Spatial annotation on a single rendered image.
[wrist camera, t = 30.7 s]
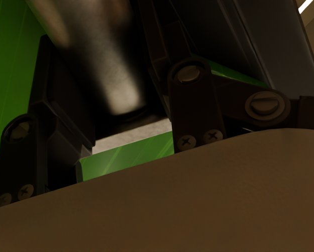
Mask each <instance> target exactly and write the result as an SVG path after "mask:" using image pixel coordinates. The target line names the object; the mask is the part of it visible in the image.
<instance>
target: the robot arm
mask: <svg viewBox="0 0 314 252"><path fill-rule="evenodd" d="M137 1H138V3H137V4H135V5H133V6H134V11H135V16H136V22H137V27H138V32H139V37H140V42H141V47H142V52H143V57H144V61H145V65H146V68H147V70H148V73H149V75H150V77H151V80H152V82H153V84H154V87H155V89H156V91H157V93H158V95H159V97H160V100H161V102H162V104H163V107H164V109H165V111H166V113H167V116H168V118H169V120H170V122H171V124H172V134H173V144H174V154H172V155H169V156H166V157H162V158H159V159H156V160H152V161H149V162H146V163H142V164H139V165H136V166H132V167H129V168H126V169H122V170H119V171H116V172H113V173H109V174H106V175H103V176H99V177H96V178H93V179H90V180H86V181H83V173H82V166H81V163H80V162H79V159H84V158H87V157H90V156H92V155H93V152H92V147H94V146H95V145H96V134H95V115H94V114H95V107H94V105H93V104H92V102H91V101H90V99H89V98H88V96H87V95H86V93H85V92H84V90H83V89H82V87H81V85H80V84H79V82H78V81H77V79H76V78H75V76H74V75H73V73H72V72H71V70H70V69H69V67H68V66H67V64H66V63H65V61H64V60H63V58H62V56H61V55H60V53H59V52H58V50H57V49H56V47H55V46H54V44H53V43H52V41H51V40H50V38H49V37H48V35H47V34H46V35H43V36H41V38H40V43H39V49H38V55H37V60H36V66H35V72H34V77H33V83H32V88H31V94H30V100H29V105H28V111H27V113H25V114H22V115H20V116H18V117H16V118H14V119H13V120H12V121H10V122H9V123H8V124H7V126H6V127H5V128H4V130H3V132H2V135H1V142H0V252H314V96H303V95H300V96H299V99H289V98H288V97H287V96H286V95H284V94H283V93H282V92H279V91H277V90H274V89H271V88H267V87H263V86H259V85H255V84H251V83H247V82H243V81H239V80H235V79H231V78H227V77H223V76H219V75H216V74H212V72H211V68H210V65H209V63H208V61H206V60H205V59H203V58H200V57H195V56H192V53H191V50H190V48H189V45H188V42H187V39H186V37H185V34H184V31H183V29H182V26H181V23H180V21H179V20H178V21H175V22H172V23H170V24H167V25H164V26H161V24H160V21H159V18H158V15H157V13H156V10H155V7H154V4H153V1H152V0H137Z"/></svg>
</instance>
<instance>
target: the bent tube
mask: <svg viewBox="0 0 314 252"><path fill-rule="evenodd" d="M25 2H26V3H27V5H28V6H29V8H30V9H31V11H32V12H33V14H34V15H35V17H36V18H37V20H38V21H39V23H40V24H41V26H42V27H43V29H44V31H45V32H46V34H47V35H48V37H49V38H50V40H51V41H52V43H53V44H54V46H55V47H56V49H57V50H58V52H59V53H60V55H61V56H62V58H63V60H64V61H65V63H66V64H67V66H68V67H69V69H70V70H71V72H72V73H73V75H74V76H75V78H76V79H77V81H78V82H79V84H80V85H81V87H82V89H83V90H84V92H85V93H86V95H87V96H88V98H89V99H90V101H91V102H92V104H93V105H94V107H95V114H94V115H95V134H96V145H95V146H94V147H92V152H93V154H97V153H100V152H103V151H107V150H110V149H113V148H116V147H120V146H123V145H126V144H130V143H133V142H136V141H140V140H143V139H146V138H150V137H153V136H156V135H160V134H163V133H166V132H169V131H172V124H171V122H170V120H169V118H168V116H167V113H166V111H165V109H164V107H163V104H162V102H161V100H160V97H159V95H158V93H157V91H156V89H155V87H154V84H153V82H152V80H151V77H150V75H149V73H148V70H147V68H146V65H145V61H144V57H143V52H142V47H141V42H140V37H139V32H138V27H137V22H136V16H135V13H134V11H133V8H132V6H131V3H130V1H129V0H25Z"/></svg>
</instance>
